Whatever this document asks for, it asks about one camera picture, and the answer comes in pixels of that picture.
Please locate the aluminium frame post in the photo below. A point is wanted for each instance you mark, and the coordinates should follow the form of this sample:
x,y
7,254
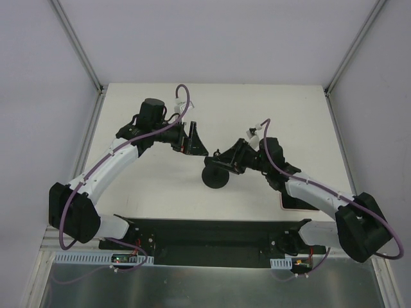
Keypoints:
x,y
354,46
75,43

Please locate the white cable duct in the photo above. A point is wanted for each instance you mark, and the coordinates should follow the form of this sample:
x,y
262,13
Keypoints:
x,y
91,258
289,263

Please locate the right white cable duct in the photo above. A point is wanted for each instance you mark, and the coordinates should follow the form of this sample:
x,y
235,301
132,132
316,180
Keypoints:
x,y
289,263

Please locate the black phone pink case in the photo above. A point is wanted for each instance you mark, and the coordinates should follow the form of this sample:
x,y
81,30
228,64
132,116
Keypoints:
x,y
290,203

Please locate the left aluminium frame post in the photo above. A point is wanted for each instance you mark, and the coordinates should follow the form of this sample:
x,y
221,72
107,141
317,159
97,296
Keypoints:
x,y
75,43

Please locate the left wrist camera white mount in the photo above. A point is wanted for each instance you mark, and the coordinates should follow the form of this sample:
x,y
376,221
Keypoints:
x,y
180,106

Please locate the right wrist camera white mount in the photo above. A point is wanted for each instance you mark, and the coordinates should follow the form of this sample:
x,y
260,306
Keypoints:
x,y
252,135

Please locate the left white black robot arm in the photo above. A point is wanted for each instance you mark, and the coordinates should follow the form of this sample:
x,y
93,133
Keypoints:
x,y
72,206

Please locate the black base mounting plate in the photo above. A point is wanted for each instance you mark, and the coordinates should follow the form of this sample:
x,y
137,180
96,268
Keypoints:
x,y
232,244

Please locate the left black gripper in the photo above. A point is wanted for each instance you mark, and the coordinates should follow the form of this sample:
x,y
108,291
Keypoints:
x,y
185,138

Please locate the right aluminium frame post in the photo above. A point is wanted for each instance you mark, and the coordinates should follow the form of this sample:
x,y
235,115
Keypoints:
x,y
354,46

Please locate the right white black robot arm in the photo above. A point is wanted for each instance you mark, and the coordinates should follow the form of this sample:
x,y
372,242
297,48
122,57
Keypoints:
x,y
357,225

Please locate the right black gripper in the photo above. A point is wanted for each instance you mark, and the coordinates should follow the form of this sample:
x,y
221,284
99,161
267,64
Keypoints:
x,y
239,156

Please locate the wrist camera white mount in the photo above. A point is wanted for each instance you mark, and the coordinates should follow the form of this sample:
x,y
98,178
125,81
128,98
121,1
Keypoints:
x,y
252,135
180,106

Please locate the black phone stand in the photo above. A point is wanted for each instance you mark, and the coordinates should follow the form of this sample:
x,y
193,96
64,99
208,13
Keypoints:
x,y
212,176

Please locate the left white cable duct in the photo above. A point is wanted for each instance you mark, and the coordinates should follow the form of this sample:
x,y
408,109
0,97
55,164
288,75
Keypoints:
x,y
91,258

